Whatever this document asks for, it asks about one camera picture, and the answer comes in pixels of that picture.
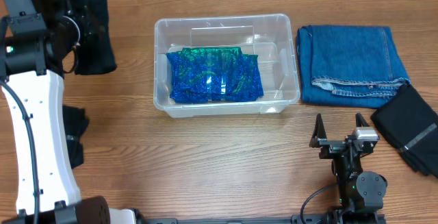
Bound black cloth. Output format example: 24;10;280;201
371;84;437;177
62;105;90;169

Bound blue green sparkly fabric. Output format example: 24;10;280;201
166;47;264;103

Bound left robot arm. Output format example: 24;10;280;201
1;0;142;223

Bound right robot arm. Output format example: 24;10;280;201
309;113;387;223

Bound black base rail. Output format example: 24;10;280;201
136;214;387;224

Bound black socks bundle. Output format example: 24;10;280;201
73;0;117;75

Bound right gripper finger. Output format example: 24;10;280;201
309;114;327;148
355;113;369;127

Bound folded blue denim jeans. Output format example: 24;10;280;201
296;25;411;109

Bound clear plastic storage bin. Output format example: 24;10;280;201
153;14;300;118

